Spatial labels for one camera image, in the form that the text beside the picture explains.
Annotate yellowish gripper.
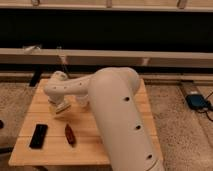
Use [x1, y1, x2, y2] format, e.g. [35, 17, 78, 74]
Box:
[48, 99, 72, 116]

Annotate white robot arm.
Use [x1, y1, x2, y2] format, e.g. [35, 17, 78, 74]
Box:
[44, 67, 165, 171]

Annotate translucent plastic cup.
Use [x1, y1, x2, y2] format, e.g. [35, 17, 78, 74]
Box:
[76, 95, 89, 107]

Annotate wooden table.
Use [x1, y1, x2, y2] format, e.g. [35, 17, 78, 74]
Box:
[8, 78, 164, 167]

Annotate black rectangular remote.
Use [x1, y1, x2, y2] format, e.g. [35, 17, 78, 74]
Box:
[29, 124, 48, 149]

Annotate blue device on floor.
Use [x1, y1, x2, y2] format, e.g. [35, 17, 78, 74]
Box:
[186, 94, 211, 110]

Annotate long wooden shelf rail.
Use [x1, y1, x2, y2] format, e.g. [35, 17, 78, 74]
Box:
[0, 47, 213, 68]

